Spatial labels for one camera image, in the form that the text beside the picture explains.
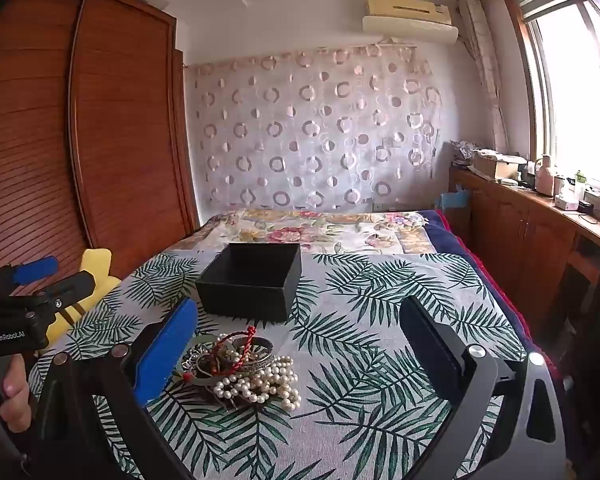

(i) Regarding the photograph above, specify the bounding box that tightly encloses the silver bangle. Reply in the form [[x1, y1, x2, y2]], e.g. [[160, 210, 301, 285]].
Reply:
[[230, 336, 275, 373]]

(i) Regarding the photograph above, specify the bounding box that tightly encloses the blue bag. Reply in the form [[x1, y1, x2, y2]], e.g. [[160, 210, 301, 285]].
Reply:
[[437, 185, 471, 241]]

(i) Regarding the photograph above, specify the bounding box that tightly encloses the pink kettle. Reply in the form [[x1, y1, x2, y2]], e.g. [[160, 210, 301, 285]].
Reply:
[[536, 154, 556, 197]]

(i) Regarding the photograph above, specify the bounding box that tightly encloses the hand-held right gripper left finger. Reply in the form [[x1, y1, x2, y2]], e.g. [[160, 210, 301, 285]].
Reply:
[[27, 297, 201, 480]]

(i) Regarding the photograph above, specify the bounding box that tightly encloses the white air conditioner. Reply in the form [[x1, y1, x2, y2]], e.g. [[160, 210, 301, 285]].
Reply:
[[362, 0, 460, 44]]

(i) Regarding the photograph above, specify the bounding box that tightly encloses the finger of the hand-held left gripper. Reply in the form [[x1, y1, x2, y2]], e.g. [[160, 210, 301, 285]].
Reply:
[[0, 256, 60, 302], [10, 270, 97, 322]]

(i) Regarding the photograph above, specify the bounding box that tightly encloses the white window drape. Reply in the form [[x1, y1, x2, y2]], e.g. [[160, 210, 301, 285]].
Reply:
[[457, 0, 511, 161]]

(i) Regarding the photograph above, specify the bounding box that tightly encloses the wooden wardrobe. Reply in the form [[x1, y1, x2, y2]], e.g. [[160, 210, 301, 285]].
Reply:
[[0, 0, 201, 301]]

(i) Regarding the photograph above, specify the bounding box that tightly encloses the navy blanket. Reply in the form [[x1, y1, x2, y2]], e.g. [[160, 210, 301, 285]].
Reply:
[[422, 209, 531, 356]]

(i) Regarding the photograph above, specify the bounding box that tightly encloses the red string bracelet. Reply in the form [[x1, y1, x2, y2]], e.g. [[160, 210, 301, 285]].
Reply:
[[207, 326, 258, 376]]

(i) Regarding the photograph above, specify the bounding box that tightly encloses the red blanket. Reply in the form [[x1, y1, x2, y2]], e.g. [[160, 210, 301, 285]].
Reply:
[[437, 210, 563, 376]]

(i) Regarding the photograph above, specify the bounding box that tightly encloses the floral bedspread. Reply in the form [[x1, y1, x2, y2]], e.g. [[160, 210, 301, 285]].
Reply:
[[192, 209, 438, 256]]

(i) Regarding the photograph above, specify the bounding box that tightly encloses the white pearl necklace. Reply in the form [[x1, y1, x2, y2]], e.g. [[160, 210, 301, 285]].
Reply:
[[212, 355, 302, 413]]

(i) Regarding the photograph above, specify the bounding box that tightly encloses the black box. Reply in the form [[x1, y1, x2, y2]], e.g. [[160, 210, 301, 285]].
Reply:
[[195, 242, 302, 323]]

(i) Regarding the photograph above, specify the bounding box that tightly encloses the patterned cloth pile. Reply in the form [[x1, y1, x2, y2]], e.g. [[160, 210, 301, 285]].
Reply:
[[452, 140, 482, 162]]

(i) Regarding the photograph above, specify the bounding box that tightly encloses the leaf print cloth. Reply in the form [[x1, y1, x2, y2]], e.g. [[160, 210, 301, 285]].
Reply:
[[27, 252, 528, 480]]

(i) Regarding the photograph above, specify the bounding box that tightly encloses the green jade bangle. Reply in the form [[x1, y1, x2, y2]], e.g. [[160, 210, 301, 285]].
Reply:
[[182, 360, 221, 387]]

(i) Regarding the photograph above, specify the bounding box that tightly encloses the circle print curtain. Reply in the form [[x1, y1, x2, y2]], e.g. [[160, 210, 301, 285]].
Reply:
[[187, 42, 443, 213]]

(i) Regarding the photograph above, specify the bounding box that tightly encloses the wooden cabinet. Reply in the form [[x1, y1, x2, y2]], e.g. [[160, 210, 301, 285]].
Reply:
[[450, 165, 600, 341]]

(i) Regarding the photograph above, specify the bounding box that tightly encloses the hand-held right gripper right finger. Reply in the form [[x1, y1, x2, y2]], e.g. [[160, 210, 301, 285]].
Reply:
[[399, 296, 566, 480]]

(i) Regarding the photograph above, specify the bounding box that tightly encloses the person's left hand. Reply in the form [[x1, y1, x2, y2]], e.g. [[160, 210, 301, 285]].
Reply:
[[0, 355, 31, 442]]

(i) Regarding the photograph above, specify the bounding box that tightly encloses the window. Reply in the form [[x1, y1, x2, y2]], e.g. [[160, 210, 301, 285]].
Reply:
[[502, 0, 600, 196]]

